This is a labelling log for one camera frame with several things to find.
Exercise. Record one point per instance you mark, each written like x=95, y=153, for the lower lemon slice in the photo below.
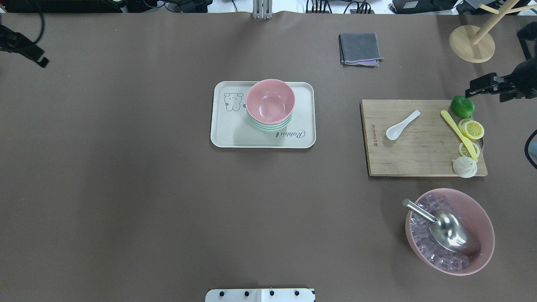
x=463, y=151

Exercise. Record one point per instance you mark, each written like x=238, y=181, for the metal ice scoop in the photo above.
x=447, y=230

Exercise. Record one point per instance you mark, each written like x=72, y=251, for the small pink bowl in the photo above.
x=270, y=102

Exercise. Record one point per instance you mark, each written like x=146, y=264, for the yellow plastic knife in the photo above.
x=468, y=144

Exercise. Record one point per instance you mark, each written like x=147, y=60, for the white steamed bun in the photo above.
x=465, y=167

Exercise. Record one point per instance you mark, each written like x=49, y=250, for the aluminium frame post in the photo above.
x=262, y=9

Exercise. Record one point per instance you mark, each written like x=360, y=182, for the bamboo cutting board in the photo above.
x=426, y=147

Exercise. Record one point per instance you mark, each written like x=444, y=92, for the black framed glass rack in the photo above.
x=527, y=37

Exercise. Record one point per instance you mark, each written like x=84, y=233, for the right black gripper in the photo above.
x=525, y=78

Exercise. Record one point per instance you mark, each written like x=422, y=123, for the white rabbit tray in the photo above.
x=232, y=128

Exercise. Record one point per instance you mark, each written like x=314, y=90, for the upper lemon slice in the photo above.
x=471, y=129

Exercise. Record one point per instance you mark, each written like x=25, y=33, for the folded grey cloth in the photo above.
x=359, y=49

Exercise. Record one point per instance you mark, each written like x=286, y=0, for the green lime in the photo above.
x=462, y=107

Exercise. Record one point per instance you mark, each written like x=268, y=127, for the white ceramic spoon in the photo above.
x=394, y=132

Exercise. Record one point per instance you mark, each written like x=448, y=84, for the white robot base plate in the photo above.
x=261, y=295

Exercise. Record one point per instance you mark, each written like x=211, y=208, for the large pink bowl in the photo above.
x=472, y=216

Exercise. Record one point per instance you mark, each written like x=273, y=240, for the lemon slice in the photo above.
x=471, y=129
x=463, y=151

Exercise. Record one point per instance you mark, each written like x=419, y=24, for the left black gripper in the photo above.
x=26, y=49

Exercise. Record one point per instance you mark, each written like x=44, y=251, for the wooden mug tree stand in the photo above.
x=474, y=44

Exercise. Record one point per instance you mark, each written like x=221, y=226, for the top green bowl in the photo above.
x=270, y=128

